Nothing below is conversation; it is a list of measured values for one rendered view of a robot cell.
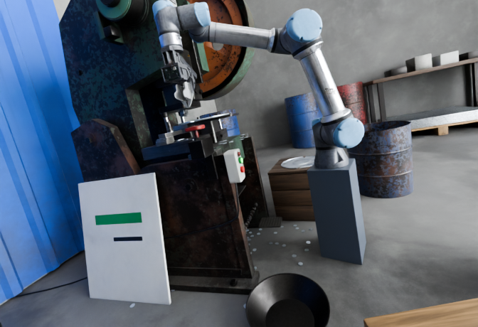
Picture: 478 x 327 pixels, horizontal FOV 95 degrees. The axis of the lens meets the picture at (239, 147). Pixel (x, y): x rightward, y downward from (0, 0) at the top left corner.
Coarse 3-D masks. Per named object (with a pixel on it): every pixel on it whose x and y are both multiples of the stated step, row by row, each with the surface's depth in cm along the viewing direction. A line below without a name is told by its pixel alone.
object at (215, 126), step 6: (228, 114) 108; (234, 114) 112; (204, 120) 112; (210, 120) 111; (216, 120) 120; (210, 126) 114; (216, 126) 119; (204, 132) 116; (210, 132) 115; (216, 132) 117; (216, 138) 116
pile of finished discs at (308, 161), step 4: (300, 156) 169; (308, 156) 166; (312, 156) 164; (288, 160) 168; (292, 160) 166; (296, 160) 163; (300, 160) 158; (304, 160) 156; (308, 160) 154; (312, 160) 154; (284, 164) 159; (288, 164) 156; (292, 164) 154; (296, 164) 152; (300, 164) 150; (304, 164) 148; (308, 164) 146; (312, 164) 144
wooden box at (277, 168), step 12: (276, 168) 153; (288, 168) 147; (300, 168) 141; (276, 180) 146; (288, 180) 142; (300, 180) 139; (276, 192) 148; (288, 192) 144; (300, 192) 141; (276, 204) 150; (288, 204) 146; (300, 204) 143; (276, 216) 152; (288, 216) 148; (300, 216) 144; (312, 216) 141
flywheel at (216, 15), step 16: (192, 0) 145; (208, 0) 142; (224, 0) 136; (224, 16) 141; (240, 16) 135; (208, 48) 148; (224, 48) 145; (240, 48) 139; (208, 64) 150; (224, 64) 147; (240, 64) 149; (208, 80) 149; (224, 80) 147
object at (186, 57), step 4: (184, 52) 117; (184, 56) 117; (188, 56) 120; (188, 60) 120; (188, 64) 120; (192, 68) 123; (164, 88) 115; (168, 88) 114; (172, 88) 113; (196, 88) 118; (164, 92) 115; (168, 92) 114; (172, 92) 114; (196, 92) 114; (200, 92) 120; (164, 96) 116; (168, 96) 115; (172, 96) 114; (196, 96) 116; (200, 96) 120; (168, 100) 115; (172, 100) 115; (176, 100) 114; (196, 100) 122; (168, 104) 116
